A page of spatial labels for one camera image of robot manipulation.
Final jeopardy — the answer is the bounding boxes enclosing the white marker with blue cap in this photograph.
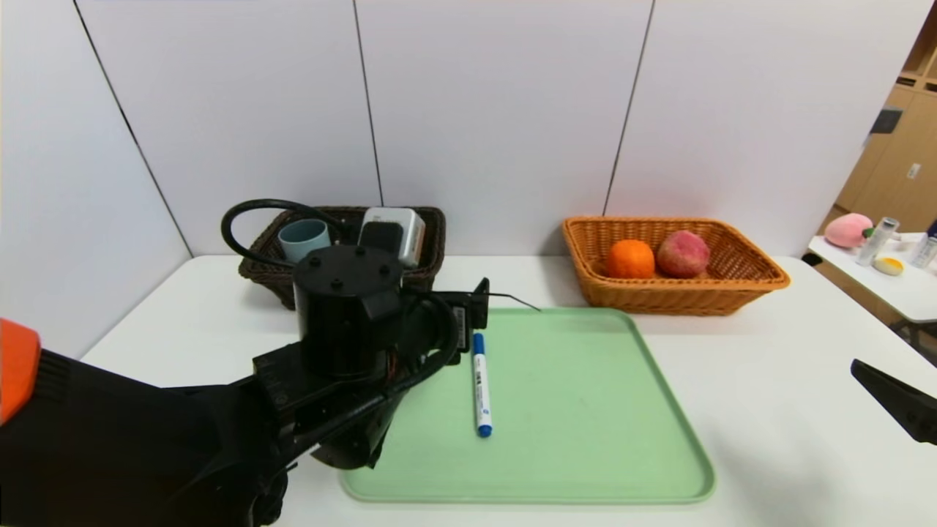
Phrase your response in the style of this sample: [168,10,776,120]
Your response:
[471,333,493,438]

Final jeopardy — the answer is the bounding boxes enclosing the orange fruit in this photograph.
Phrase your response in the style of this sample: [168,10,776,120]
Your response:
[606,239,656,280]

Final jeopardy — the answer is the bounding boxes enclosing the light blue plastic cup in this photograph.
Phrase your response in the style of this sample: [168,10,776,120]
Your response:
[277,219,332,264]

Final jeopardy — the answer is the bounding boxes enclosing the red pink peach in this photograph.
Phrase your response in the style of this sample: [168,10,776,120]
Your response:
[656,231,711,279]

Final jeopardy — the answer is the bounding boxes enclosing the dark brown wicker basket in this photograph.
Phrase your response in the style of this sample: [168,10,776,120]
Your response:
[238,206,446,312]

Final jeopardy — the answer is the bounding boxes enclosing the orange wicker basket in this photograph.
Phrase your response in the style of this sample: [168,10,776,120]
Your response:
[562,216,791,317]

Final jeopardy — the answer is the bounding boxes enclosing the light green plastic tray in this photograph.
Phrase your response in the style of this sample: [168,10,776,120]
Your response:
[339,307,717,506]

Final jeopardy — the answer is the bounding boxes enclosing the pink plush toy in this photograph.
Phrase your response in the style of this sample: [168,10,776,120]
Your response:
[825,213,874,248]

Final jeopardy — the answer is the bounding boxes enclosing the clear plastic bottle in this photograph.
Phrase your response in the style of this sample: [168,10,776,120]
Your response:
[856,217,900,266]

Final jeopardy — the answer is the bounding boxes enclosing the white side table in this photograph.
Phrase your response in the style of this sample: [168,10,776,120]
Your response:
[809,233,937,323]

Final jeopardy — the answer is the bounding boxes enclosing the light wooden cabinet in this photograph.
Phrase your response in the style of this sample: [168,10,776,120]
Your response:
[820,0,937,235]

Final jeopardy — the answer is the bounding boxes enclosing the clear bottle with blue cap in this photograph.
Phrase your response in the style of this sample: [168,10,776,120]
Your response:
[911,220,937,269]

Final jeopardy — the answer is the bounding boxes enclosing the thin black cable tie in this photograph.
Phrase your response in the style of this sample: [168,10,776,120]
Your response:
[487,292,542,313]

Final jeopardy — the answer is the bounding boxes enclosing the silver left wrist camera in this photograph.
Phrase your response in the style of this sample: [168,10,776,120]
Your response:
[359,207,426,269]

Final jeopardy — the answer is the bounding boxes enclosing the dark metal table frame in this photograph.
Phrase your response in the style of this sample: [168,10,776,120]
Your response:
[897,321,937,367]

